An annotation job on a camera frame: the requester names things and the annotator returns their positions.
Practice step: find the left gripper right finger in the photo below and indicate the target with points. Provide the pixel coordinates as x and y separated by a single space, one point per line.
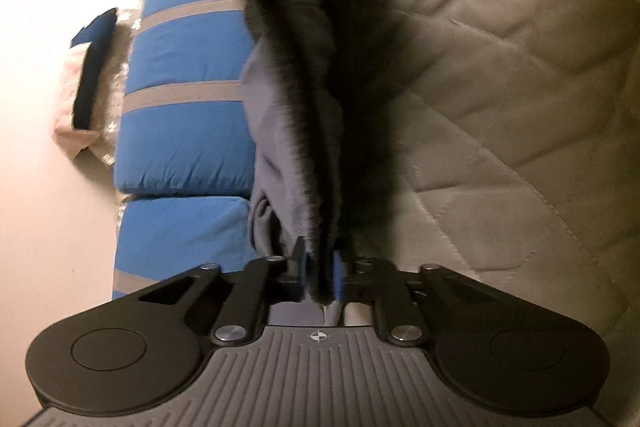
352 278

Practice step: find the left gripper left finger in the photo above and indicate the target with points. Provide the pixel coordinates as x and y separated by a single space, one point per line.
292 278

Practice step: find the grey-blue fleece garment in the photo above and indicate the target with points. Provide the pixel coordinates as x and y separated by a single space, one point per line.
314 93

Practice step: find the blue grey-striped folded comforter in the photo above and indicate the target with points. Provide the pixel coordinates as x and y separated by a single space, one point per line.
184 157

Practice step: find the navy and pink pillow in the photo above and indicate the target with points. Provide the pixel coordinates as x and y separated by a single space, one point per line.
87 110

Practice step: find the grey quilted bedspread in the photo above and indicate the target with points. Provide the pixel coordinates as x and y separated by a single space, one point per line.
516 136

